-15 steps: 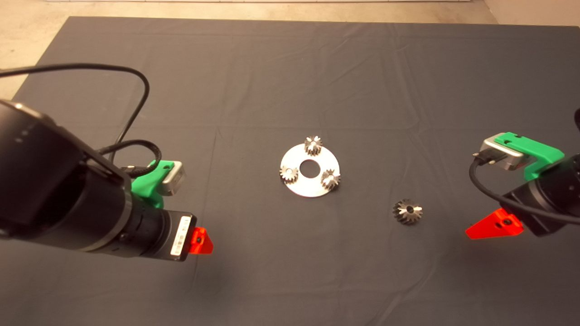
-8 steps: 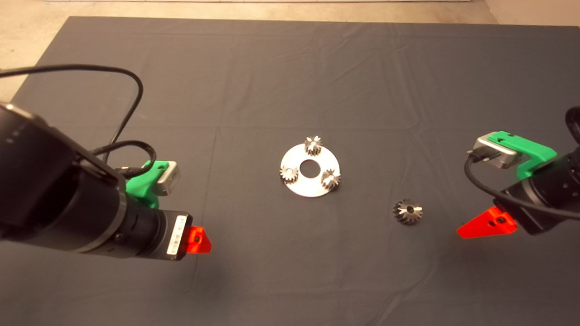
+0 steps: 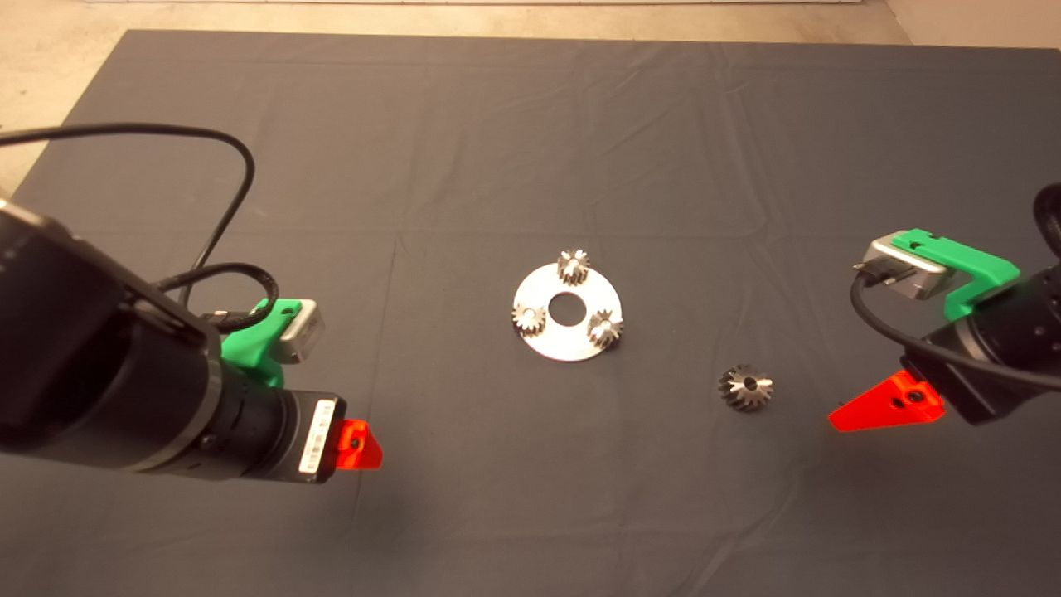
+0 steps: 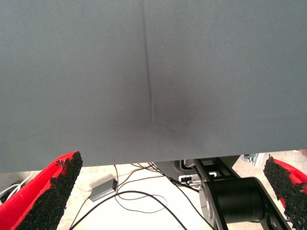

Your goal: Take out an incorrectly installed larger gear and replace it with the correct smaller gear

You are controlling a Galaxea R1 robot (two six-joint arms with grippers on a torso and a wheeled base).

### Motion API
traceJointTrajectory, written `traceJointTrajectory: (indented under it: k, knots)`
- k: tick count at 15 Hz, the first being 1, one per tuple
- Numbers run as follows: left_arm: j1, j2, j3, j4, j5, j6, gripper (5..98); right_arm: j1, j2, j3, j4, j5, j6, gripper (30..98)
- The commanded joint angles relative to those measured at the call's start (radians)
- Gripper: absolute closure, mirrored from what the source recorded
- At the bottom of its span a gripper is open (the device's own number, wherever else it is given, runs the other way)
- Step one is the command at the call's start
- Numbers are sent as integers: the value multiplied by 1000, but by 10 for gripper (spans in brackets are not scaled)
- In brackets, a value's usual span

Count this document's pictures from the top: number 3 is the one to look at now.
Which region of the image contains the silver left camera box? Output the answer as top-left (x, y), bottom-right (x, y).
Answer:
top-left (278, 298), bottom-right (326, 364)

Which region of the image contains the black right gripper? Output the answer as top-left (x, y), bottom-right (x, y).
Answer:
top-left (829, 330), bottom-right (1020, 433)

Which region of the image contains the green right camera mount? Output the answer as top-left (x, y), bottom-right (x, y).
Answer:
top-left (891, 228), bottom-right (1022, 323)

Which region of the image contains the silver right camera box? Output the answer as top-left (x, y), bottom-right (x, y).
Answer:
top-left (862, 234), bottom-right (950, 299)

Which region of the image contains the silver camera box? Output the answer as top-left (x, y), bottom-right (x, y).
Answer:
top-left (862, 234), bottom-right (950, 299)
top-left (278, 298), bottom-right (326, 364)

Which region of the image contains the large steel gear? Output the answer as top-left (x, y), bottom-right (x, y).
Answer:
top-left (718, 363), bottom-right (774, 412)

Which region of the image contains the dark grey table cloth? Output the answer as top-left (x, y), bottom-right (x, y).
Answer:
top-left (0, 29), bottom-right (1061, 597)

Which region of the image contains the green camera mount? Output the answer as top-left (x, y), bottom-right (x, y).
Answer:
top-left (220, 297), bottom-right (303, 389)
top-left (891, 228), bottom-right (1022, 323)

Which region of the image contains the green left camera mount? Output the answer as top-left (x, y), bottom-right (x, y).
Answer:
top-left (220, 297), bottom-right (303, 389)

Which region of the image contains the black left camera cable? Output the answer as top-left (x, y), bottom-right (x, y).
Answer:
top-left (0, 123), bottom-right (283, 332)

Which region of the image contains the round metal plate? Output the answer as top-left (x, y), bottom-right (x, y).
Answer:
top-left (512, 261), bottom-right (623, 362)

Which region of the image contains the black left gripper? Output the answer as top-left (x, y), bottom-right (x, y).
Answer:
top-left (267, 390), bottom-right (385, 486)

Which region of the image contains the braided right arm cable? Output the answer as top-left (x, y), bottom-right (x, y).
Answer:
top-left (1032, 184), bottom-right (1061, 260)

